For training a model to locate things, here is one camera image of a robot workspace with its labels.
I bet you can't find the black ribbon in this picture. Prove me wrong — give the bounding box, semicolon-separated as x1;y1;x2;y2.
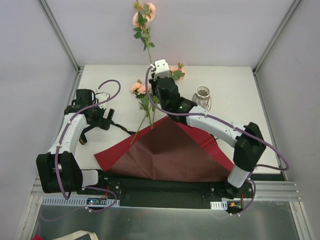
79;119;136;145

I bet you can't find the white ribbed ceramic vase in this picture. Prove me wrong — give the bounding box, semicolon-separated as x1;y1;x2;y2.
192;85;212;111

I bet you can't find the brown wrapping paper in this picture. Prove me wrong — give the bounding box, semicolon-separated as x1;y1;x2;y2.
94;117;234;183

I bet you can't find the orange rose stem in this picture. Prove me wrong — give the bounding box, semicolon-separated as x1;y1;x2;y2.
132;0;156;64

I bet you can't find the pink flower tall bunch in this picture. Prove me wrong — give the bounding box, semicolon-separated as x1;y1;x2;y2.
169;63;185;81

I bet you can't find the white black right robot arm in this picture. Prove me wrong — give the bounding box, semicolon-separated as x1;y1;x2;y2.
145;77;266;199

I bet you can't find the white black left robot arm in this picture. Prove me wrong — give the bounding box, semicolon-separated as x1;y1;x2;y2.
36;89;115;195

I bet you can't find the pink flower small bunch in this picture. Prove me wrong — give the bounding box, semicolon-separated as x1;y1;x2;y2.
130;79;158;145

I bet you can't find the white tote bag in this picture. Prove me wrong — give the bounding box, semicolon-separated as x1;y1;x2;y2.
54;230;99;240

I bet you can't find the red object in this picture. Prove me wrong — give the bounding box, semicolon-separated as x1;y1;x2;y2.
32;235;44;240

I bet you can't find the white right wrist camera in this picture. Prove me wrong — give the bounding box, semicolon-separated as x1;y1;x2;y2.
151;59;170;81

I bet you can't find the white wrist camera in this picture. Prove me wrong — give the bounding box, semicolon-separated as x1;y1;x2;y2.
151;59;170;81
95;92;111;108

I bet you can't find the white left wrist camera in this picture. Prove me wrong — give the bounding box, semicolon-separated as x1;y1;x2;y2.
95;92;111;108

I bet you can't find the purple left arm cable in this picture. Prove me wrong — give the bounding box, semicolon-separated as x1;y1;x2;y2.
39;79;123;222

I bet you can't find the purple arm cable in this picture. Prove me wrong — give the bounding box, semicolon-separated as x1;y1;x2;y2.
144;65;291;220
39;79;123;222

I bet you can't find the left white cable duct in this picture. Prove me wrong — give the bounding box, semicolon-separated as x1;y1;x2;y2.
42;196;120;208

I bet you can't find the white cable duct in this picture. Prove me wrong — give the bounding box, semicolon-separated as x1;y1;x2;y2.
42;196;120;208
210;200;228;211

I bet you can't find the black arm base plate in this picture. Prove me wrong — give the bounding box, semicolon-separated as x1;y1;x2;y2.
76;169;253;210

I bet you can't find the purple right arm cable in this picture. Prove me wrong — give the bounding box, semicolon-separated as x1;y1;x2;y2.
144;65;291;220

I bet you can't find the left aluminium frame post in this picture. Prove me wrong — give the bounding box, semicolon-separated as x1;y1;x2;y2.
37;0;82;74

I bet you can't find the aluminium frame post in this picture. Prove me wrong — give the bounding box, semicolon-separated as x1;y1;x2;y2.
37;0;82;74
252;0;303;76

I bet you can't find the right aluminium frame post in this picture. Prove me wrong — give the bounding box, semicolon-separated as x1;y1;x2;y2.
252;0;303;76

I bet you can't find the right white cable duct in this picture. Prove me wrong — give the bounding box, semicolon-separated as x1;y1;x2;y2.
210;200;228;211

